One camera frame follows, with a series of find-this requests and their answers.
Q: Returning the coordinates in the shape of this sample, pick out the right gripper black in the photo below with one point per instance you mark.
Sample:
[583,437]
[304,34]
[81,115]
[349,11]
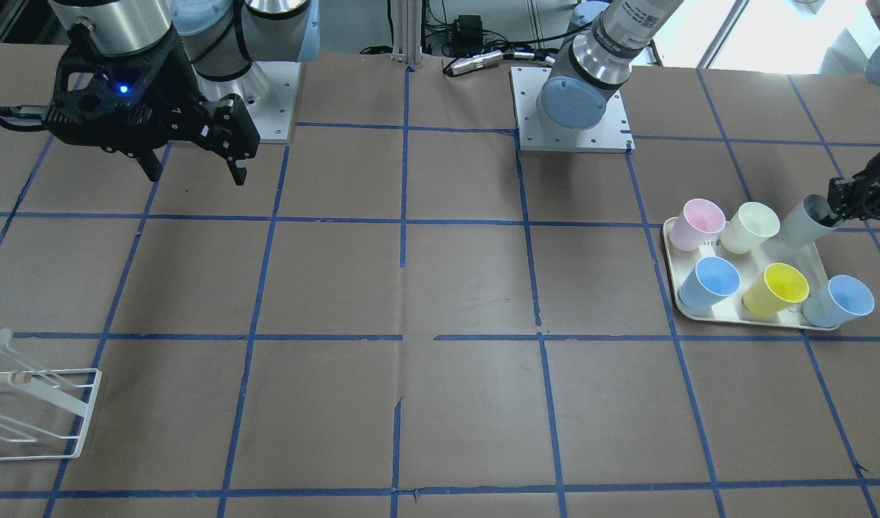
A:
[181,91]

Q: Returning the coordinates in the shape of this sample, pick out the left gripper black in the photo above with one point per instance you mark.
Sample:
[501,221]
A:
[869,193]

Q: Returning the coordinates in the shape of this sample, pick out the white frosted plastic cup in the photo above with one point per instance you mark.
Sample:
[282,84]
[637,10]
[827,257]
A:
[810,220]

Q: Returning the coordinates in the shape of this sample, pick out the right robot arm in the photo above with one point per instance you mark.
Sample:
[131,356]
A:
[222,39]

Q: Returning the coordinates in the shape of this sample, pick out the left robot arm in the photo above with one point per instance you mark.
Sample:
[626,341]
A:
[595,61]

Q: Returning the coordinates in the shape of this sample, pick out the blue cup at tray edge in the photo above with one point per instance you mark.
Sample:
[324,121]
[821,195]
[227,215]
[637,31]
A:
[842,299]

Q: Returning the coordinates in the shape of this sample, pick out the pale green plastic cup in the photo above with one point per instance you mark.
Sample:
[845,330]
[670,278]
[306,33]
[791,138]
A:
[753,224]

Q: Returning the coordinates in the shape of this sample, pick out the yellow plastic cup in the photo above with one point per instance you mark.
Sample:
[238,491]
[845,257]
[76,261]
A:
[778,287]

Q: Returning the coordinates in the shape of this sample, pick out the pink plastic cup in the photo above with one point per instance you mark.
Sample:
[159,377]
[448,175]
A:
[699,221]

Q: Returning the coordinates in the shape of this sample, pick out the blue cup on tray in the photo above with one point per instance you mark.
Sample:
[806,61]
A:
[712,280]

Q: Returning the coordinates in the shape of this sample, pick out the beige plastic tray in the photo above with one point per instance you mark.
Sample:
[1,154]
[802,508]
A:
[807,260]

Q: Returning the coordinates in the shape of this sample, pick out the black power adapter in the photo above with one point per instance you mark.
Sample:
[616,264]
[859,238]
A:
[467,30]

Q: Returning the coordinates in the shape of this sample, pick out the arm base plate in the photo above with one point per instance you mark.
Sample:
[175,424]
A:
[537,132]
[270,92]

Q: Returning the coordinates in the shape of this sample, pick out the aluminium frame post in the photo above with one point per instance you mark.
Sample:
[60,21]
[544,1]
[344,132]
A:
[407,21]

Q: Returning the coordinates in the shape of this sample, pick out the silver cable connector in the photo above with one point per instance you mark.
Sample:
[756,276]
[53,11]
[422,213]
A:
[459,66]

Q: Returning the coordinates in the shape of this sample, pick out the white wire cup rack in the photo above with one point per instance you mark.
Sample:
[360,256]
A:
[45,413]

